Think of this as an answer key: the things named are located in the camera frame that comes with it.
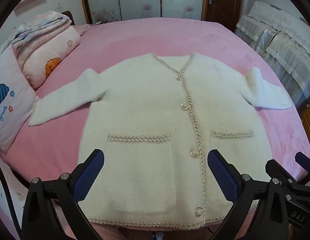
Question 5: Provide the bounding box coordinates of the white fluffy cardigan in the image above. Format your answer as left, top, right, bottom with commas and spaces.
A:
28, 52, 293, 230

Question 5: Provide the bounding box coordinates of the dark wooden headboard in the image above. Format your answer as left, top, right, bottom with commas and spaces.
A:
62, 10, 76, 27

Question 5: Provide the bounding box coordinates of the folded pink floral quilt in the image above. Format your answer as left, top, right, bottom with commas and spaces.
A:
11, 10, 82, 90

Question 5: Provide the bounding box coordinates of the floral sliding wardrobe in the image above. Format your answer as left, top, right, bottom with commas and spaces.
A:
79, 0, 204, 25

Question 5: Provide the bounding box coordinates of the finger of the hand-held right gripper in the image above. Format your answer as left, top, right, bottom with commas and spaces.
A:
295, 151, 310, 170
265, 159, 299, 183

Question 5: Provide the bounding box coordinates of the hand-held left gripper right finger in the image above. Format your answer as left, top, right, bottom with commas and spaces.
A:
207, 149, 290, 240

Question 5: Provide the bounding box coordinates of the pink printed pillow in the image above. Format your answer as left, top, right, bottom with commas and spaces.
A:
0, 44, 43, 153

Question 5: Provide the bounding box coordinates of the brown wooden door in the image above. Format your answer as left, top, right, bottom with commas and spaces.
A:
202, 0, 246, 25

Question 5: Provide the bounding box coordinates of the lace covered sofa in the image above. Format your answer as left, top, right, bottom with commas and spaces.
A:
235, 1, 310, 108

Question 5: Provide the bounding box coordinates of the wooden drawer cabinet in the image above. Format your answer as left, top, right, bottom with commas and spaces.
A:
299, 97, 310, 140

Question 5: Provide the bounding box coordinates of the pink bed blanket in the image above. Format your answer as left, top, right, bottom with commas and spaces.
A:
0, 17, 310, 233

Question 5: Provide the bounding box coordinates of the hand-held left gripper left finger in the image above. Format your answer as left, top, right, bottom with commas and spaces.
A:
21, 149, 105, 240

